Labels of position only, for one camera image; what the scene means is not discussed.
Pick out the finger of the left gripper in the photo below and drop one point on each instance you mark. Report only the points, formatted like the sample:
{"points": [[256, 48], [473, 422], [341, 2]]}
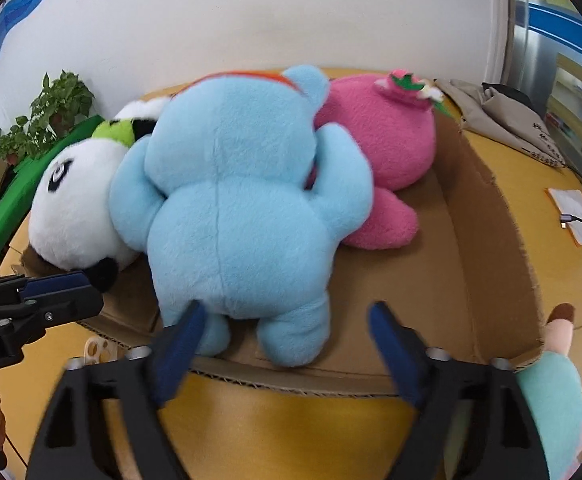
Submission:
{"points": [[58, 306], [16, 288]]}

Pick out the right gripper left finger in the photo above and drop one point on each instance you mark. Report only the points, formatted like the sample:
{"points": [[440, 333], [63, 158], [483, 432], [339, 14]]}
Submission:
{"points": [[73, 441]]}

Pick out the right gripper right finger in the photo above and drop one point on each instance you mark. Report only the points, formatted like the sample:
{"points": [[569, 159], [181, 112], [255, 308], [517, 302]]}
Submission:
{"points": [[502, 440]]}

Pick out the panda plush toy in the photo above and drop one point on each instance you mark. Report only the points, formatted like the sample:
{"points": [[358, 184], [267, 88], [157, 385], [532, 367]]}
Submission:
{"points": [[69, 225]]}

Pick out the pastel pink teal plush toy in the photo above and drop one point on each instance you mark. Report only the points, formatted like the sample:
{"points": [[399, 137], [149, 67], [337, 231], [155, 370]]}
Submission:
{"points": [[552, 389]]}

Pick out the light blue plush toy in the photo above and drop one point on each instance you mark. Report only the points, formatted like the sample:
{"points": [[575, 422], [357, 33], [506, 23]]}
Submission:
{"points": [[239, 201]]}

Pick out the pink plush bear toy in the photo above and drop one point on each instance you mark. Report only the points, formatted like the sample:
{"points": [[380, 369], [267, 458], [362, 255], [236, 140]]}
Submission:
{"points": [[391, 118]]}

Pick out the green rolled mat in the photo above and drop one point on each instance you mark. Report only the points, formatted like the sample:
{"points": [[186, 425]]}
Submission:
{"points": [[18, 198]]}

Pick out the clear phone case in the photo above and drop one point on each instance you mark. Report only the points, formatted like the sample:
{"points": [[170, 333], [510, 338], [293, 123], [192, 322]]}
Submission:
{"points": [[99, 350]]}

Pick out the cardboard box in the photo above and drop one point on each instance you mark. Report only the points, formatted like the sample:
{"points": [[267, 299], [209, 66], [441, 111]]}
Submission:
{"points": [[463, 283]]}

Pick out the potted green plant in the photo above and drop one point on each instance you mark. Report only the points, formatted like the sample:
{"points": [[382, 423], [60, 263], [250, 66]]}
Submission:
{"points": [[61, 104]]}

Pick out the usb connector plug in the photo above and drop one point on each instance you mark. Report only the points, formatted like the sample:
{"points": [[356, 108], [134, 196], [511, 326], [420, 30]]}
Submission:
{"points": [[566, 219]]}

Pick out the paper sheet with orange edge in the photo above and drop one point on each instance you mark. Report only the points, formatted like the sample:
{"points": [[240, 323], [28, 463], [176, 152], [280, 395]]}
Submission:
{"points": [[569, 202]]}

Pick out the beige cloth bag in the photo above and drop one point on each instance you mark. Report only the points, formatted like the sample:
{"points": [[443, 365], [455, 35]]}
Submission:
{"points": [[492, 114]]}

